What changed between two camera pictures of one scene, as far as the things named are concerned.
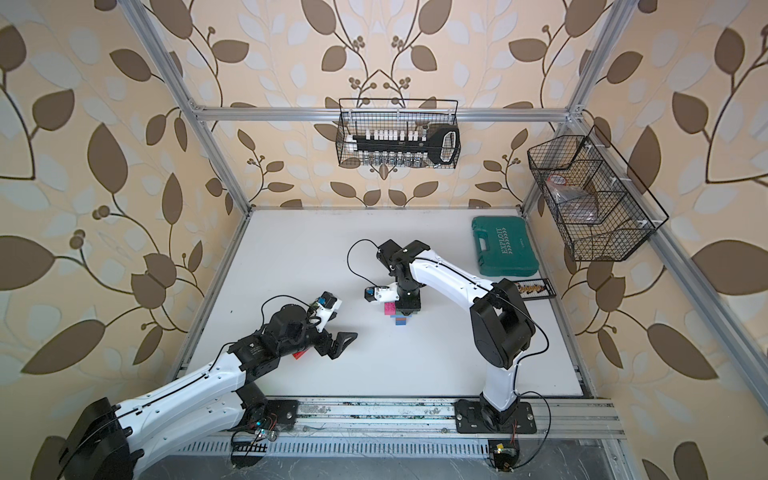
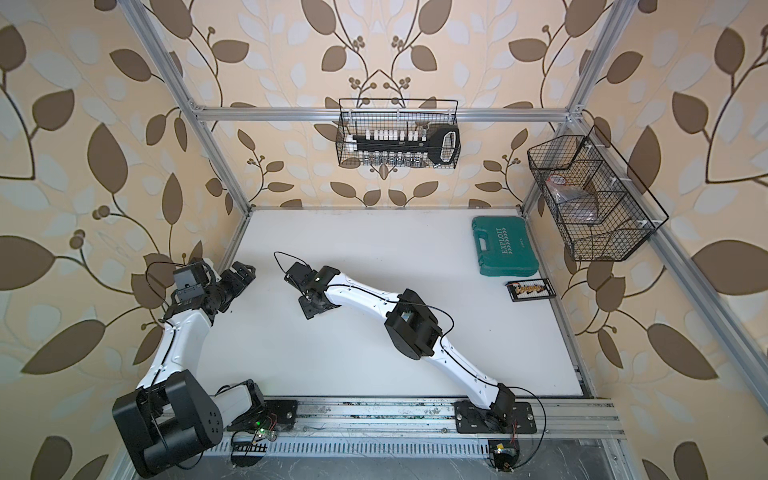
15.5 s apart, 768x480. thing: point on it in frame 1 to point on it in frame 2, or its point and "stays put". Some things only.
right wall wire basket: x=601 y=211 stays put
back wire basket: x=401 y=133 stays put
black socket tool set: x=436 y=145 stays put
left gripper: x=339 y=348 to x=240 y=283
